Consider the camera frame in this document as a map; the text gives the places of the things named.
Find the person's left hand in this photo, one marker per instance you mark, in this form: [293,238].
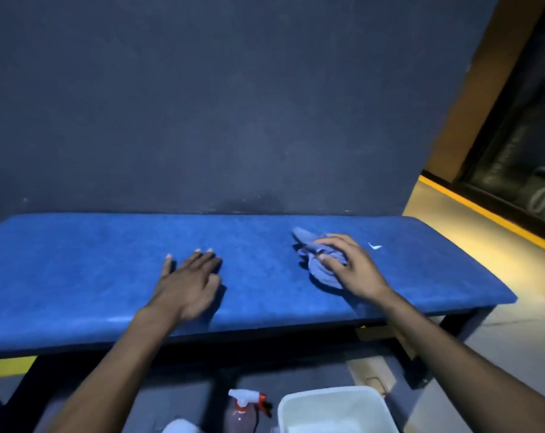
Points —
[186,293]

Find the person's right hand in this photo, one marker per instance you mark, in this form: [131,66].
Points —
[360,275]

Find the blue cleaning cloth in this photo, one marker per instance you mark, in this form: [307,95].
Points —
[319,275]

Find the blue bench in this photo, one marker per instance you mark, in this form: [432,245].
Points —
[96,275]

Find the pink spray bottle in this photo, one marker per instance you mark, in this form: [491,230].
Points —
[243,396]

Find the white plastic box lid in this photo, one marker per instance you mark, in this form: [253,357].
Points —
[182,427]

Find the white plastic storage box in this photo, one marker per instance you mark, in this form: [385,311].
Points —
[335,410]

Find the person's right forearm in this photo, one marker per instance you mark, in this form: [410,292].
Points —
[471,374]

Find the person's left forearm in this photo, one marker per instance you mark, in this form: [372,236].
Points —
[114,374]

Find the white paste smear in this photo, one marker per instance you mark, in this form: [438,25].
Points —
[375,246]

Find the dark glass door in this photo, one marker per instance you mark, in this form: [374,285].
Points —
[525,153]

